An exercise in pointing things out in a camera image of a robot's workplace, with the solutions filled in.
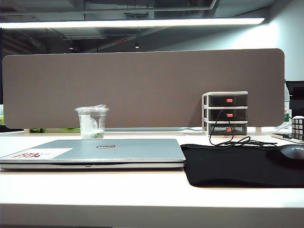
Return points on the clear plastic coffee cup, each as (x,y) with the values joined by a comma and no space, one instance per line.
(91,124)

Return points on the silver Dell laptop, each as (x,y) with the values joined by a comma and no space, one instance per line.
(123,152)

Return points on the brown fabric desk partition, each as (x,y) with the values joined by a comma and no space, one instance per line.
(142,88)

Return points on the black mouse pad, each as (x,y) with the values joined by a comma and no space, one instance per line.
(228,166)

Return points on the long ceiling light strip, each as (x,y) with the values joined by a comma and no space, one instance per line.
(130,23)

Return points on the green items behind partition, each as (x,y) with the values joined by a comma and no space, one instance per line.
(38,130)

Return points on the white flat notebook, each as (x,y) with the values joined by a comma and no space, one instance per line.
(281,136)

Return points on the bottle with green label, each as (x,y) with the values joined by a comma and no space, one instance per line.
(287,111)

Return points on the black computer mouse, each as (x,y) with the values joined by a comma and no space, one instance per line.
(288,153)

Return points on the black flat monitor base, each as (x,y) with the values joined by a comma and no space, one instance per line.
(9,128)

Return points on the black box-shaped device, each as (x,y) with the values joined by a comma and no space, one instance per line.
(297,102)

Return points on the black Rubik's cube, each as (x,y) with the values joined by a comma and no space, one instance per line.
(298,128)

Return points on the white desktop drawer organizer frame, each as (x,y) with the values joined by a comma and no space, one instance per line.
(204,114)

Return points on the white partition foot bracket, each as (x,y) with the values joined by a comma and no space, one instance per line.
(258,129)

